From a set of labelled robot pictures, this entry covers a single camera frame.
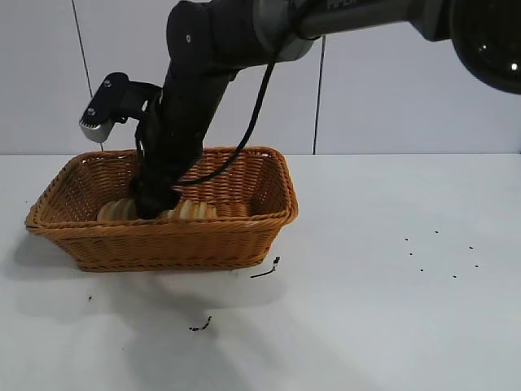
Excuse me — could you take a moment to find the long black arm cable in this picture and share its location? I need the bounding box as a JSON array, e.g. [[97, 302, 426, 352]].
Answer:
[[175, 22, 300, 187]]

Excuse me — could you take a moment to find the short black camera cable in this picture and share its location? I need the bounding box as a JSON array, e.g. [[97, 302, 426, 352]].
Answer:
[[133, 97, 164, 180]]

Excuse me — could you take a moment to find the long striped bread loaf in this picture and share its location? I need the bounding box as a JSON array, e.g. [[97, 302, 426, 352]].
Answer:
[[96, 197, 252, 223]]

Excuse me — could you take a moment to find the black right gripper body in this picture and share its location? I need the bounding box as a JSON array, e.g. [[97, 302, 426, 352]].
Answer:
[[139, 68, 238, 182]]

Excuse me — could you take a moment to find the brown woven wicker basket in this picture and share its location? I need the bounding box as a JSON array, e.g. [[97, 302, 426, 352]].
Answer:
[[24, 146, 300, 273]]

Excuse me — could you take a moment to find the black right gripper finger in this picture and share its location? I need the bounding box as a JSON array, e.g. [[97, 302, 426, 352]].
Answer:
[[158, 180, 181, 217], [129, 178, 160, 222]]

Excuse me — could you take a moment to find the silver wrist camera black mount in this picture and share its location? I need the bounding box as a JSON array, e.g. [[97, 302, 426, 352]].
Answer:
[[78, 72, 164, 144]]

